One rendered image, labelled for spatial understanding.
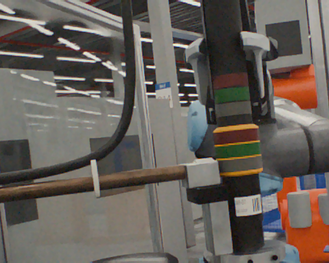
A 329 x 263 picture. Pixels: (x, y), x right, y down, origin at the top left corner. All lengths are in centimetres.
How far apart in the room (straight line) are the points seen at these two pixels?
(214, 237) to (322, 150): 33
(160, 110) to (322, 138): 457
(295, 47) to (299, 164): 378
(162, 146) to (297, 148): 452
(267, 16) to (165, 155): 181
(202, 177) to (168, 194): 480
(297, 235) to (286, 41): 173
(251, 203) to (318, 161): 30
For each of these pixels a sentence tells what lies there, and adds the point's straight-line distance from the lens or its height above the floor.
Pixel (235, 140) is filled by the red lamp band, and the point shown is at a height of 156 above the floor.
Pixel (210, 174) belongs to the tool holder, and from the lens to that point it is 44.
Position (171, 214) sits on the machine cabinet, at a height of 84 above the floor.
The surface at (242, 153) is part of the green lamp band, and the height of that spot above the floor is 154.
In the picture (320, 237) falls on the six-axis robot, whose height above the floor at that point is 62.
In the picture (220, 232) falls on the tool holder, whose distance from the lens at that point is 44.
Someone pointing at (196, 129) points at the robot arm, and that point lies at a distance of 106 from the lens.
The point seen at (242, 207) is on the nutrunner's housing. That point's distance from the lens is 45.
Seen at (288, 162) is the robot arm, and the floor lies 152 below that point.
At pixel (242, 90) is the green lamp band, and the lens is 45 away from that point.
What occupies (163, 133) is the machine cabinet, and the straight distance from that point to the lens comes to 524.
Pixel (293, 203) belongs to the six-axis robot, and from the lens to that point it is 433.
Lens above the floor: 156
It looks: 3 degrees down
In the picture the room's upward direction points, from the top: 6 degrees counter-clockwise
